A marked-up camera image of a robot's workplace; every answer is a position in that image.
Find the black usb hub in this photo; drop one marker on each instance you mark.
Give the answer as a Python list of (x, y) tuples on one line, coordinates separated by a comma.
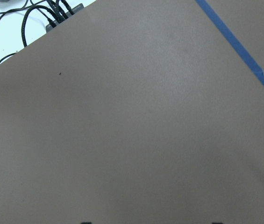
[(64, 12)]

